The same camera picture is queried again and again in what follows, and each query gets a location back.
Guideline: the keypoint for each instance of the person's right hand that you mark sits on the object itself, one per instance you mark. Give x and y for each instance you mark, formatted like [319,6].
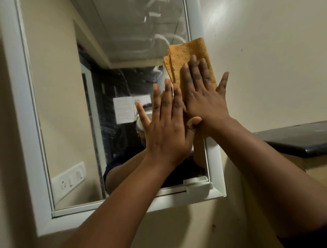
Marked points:
[204,102]

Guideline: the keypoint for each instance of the person's left hand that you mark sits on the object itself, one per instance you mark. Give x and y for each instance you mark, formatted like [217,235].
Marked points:
[166,135]

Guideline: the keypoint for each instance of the orange cleaning cloth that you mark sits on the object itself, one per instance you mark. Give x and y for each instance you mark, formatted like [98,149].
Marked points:
[189,49]

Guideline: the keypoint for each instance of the white framed mirror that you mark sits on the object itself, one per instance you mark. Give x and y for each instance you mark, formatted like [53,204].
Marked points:
[64,102]

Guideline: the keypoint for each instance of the person's left forearm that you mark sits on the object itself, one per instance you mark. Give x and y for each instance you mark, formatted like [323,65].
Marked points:
[115,209]

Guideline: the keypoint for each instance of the person's right forearm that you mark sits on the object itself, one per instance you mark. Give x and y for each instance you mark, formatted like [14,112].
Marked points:
[276,178]

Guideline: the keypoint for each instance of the dark stone partition ledge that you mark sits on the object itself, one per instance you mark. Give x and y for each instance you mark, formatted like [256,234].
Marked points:
[293,140]

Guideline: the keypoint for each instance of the dark blue shirt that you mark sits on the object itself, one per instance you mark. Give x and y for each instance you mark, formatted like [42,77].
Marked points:
[306,239]

